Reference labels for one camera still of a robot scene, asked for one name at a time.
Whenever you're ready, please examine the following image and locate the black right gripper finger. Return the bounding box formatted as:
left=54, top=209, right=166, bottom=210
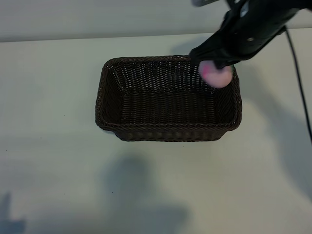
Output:
left=189, top=34, right=225, bottom=63
left=214, top=57, right=239, bottom=72

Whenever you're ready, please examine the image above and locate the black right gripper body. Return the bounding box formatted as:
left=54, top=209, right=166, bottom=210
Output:
left=214, top=0, right=291, bottom=63

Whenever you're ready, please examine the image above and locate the pink peach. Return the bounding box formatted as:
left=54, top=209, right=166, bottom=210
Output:
left=198, top=60, right=232, bottom=89

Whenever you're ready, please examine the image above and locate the dark brown wicker basket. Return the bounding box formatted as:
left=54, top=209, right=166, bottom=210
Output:
left=94, top=55, right=243, bottom=142

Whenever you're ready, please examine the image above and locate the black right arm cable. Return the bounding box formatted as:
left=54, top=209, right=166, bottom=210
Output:
left=283, top=26, right=312, bottom=143

